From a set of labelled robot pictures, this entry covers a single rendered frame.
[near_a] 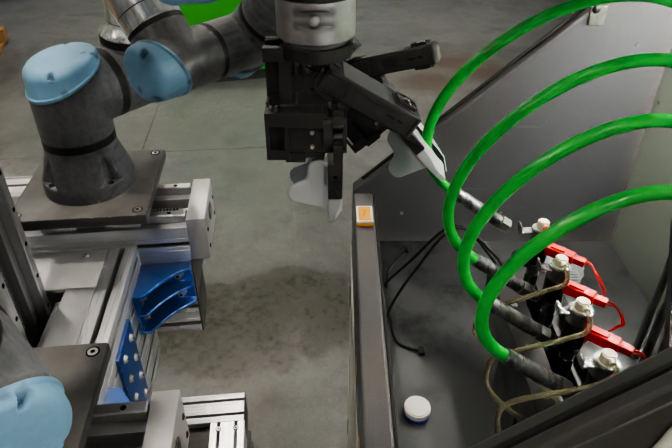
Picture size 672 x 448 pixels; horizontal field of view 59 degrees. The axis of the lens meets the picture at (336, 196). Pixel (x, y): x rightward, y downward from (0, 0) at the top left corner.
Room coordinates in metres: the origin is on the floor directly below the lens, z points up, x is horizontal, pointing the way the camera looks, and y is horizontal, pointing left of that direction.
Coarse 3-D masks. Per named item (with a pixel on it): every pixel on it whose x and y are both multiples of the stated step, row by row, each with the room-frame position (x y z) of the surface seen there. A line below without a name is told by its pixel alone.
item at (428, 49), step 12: (396, 48) 0.74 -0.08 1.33; (408, 48) 0.71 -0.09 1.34; (420, 48) 0.70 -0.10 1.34; (432, 48) 0.70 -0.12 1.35; (360, 60) 0.71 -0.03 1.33; (372, 60) 0.71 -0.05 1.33; (384, 60) 0.70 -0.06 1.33; (396, 60) 0.70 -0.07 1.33; (408, 60) 0.70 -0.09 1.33; (420, 60) 0.69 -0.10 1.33; (432, 60) 0.69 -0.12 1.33; (372, 72) 0.70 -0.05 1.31; (384, 72) 0.70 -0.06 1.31
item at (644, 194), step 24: (624, 192) 0.44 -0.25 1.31; (648, 192) 0.43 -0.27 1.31; (576, 216) 0.43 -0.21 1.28; (600, 216) 0.43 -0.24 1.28; (552, 240) 0.43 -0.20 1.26; (504, 264) 0.44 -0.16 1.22; (480, 312) 0.43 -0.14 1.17; (480, 336) 0.43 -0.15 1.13; (504, 360) 0.43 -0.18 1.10; (528, 360) 0.44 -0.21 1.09; (552, 384) 0.43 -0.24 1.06
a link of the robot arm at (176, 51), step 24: (120, 0) 0.71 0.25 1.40; (144, 0) 0.71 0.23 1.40; (120, 24) 0.71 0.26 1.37; (144, 24) 0.70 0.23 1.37; (168, 24) 0.70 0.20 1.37; (144, 48) 0.67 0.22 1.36; (168, 48) 0.68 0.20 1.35; (192, 48) 0.70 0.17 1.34; (216, 48) 0.72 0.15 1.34; (144, 72) 0.66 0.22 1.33; (168, 72) 0.66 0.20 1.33; (192, 72) 0.68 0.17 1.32; (216, 72) 0.71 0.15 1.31; (144, 96) 0.67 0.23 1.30; (168, 96) 0.66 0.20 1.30
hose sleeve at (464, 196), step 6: (462, 192) 0.67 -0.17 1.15; (462, 198) 0.67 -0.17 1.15; (468, 198) 0.67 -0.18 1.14; (474, 198) 0.68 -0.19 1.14; (462, 204) 0.67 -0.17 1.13; (468, 204) 0.67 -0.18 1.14; (474, 204) 0.67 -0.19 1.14; (480, 204) 0.67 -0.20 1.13; (474, 210) 0.67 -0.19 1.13; (492, 216) 0.67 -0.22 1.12; (498, 216) 0.67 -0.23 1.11; (492, 222) 0.67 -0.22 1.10; (498, 222) 0.67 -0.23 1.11
